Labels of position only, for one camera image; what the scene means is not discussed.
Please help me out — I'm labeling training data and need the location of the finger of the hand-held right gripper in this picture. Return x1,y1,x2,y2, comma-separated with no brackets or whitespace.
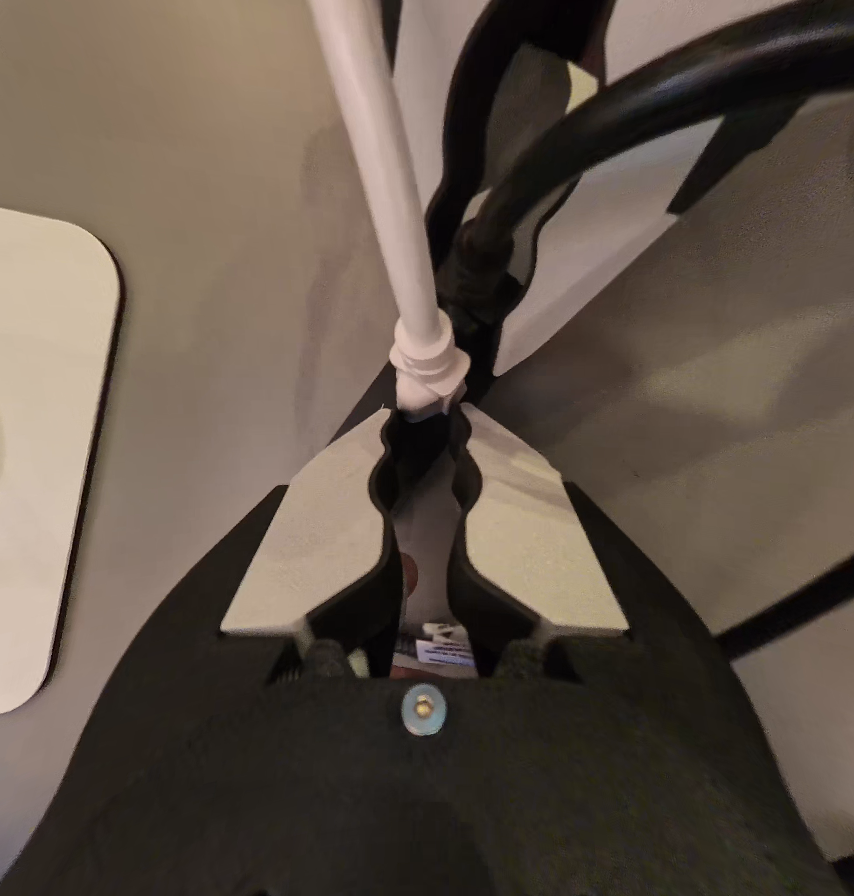
391,0,498,270
490,43,725,379

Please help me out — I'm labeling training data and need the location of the black power strip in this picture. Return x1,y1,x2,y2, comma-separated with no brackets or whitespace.
329,301,501,508

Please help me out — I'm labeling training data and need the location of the white power plug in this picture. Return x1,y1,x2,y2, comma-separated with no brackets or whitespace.
388,318,471,422

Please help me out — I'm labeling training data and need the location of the black power cord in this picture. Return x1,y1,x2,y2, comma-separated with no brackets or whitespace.
462,0,854,662

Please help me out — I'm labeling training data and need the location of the white power cord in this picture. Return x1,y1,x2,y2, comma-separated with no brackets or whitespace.
308,0,448,333

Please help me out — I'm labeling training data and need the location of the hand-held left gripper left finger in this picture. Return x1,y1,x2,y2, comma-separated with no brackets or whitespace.
219,409,407,679

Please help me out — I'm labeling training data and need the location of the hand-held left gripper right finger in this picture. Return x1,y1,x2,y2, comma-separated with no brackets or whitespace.
448,405,631,678

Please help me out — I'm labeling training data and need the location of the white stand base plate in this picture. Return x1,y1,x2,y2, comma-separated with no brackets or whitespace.
0,203,125,716

